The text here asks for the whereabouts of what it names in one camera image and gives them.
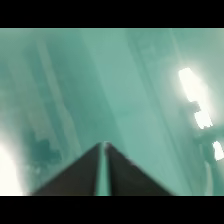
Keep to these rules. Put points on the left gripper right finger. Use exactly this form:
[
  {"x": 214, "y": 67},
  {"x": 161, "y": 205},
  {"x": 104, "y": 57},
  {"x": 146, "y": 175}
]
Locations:
[{"x": 131, "y": 178}]

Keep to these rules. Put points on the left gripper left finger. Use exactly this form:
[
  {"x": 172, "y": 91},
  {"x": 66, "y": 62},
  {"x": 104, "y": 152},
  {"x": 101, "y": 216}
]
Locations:
[{"x": 78, "y": 176}]

